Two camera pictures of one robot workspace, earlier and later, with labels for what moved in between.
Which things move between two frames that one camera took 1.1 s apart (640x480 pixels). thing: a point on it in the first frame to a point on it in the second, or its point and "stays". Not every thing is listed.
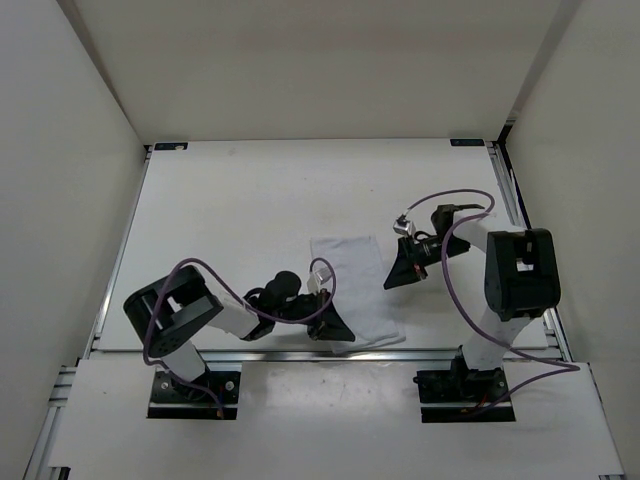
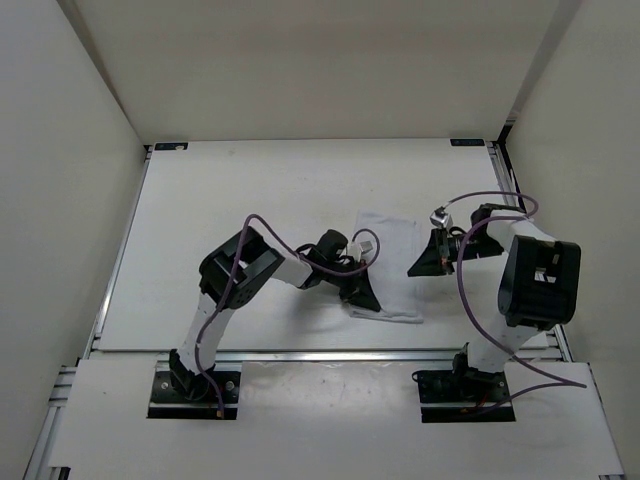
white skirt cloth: [362, 297] to [394, 274]
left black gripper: [331, 326] to [358, 291]
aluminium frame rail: [325, 356] stays
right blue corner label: [467, 142] stays
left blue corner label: [171, 146] stays
